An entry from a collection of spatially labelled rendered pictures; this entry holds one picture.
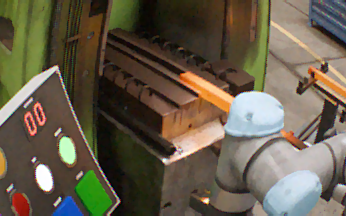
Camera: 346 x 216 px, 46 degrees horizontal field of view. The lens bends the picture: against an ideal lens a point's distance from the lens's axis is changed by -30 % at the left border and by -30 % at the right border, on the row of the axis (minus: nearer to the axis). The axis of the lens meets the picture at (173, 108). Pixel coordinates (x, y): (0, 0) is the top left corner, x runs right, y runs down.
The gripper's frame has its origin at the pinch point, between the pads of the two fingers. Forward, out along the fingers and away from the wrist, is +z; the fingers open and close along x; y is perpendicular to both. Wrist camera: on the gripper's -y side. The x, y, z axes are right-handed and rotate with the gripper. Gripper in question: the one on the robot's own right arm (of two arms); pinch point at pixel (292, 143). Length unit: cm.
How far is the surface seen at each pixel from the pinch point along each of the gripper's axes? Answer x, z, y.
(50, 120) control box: -48, 18, -14
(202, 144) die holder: -5.6, 22.2, 8.8
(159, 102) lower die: -9.6, 31.9, 2.2
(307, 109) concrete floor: 189, 88, 100
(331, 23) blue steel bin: 375, 152, 78
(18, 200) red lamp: -64, 8, -10
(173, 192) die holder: -12.9, 21.9, 19.5
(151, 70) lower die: -3.0, 42.2, 1.0
